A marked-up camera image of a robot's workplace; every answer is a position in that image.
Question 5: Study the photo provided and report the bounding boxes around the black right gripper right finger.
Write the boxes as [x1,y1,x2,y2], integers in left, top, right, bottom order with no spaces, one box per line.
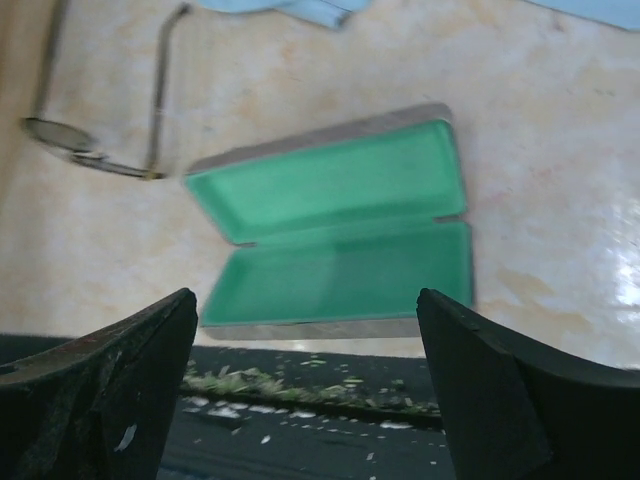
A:
[417,289,639,479]

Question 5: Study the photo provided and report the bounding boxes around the thin wire-frame sunglasses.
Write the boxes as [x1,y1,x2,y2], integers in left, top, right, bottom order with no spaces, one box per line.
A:
[21,1,193,181]

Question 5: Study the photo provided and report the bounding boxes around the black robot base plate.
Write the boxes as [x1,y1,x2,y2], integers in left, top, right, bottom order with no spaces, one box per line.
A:
[0,332,640,480]

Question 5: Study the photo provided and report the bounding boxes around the grey glasses case green lining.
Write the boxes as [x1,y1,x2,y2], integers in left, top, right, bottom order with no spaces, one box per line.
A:
[184,103,474,340]

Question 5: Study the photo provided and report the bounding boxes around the small light blue cloth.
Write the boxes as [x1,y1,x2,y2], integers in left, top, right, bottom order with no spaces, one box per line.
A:
[198,0,371,30]

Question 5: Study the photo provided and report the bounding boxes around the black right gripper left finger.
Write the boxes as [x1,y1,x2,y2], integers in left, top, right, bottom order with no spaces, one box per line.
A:
[1,288,197,479]

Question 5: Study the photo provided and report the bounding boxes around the large light blue cloth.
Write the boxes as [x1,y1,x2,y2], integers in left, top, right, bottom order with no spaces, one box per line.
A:
[531,0,639,32]

